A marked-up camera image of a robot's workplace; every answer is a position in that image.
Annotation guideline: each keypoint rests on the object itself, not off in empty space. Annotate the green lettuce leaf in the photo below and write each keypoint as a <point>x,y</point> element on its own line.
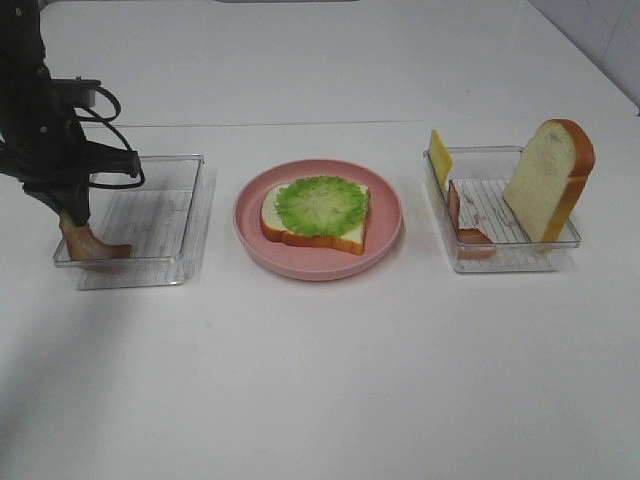
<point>322,206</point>

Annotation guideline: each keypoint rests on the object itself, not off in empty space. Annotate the pink round plate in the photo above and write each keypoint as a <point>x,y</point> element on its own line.
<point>383,223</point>

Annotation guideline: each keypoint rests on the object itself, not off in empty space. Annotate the clear plastic tray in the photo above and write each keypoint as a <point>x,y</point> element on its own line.
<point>165,221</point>
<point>480,174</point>

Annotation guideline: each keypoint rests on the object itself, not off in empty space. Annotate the right clear plastic tray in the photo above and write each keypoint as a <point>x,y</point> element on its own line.
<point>480,174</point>

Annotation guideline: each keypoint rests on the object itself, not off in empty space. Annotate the brown bacon strip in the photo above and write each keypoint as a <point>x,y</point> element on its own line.
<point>83,245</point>

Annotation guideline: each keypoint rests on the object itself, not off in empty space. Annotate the toast bread slice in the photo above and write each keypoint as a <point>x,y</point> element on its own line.
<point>549,179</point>
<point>273,229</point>

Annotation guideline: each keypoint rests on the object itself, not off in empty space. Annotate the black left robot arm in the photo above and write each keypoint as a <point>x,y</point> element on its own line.
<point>22,46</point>

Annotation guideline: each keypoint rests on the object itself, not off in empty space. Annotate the pink bacon strip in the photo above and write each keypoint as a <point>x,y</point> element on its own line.
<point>474,244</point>

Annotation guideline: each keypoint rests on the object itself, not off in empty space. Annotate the yellow cheese slice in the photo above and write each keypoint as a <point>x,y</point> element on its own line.
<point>439,165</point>

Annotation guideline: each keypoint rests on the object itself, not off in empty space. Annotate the left clear plastic tray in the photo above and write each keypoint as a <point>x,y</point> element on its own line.
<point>165,221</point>

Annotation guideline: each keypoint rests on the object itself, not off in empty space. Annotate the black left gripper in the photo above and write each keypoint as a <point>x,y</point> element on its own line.
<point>57,138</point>

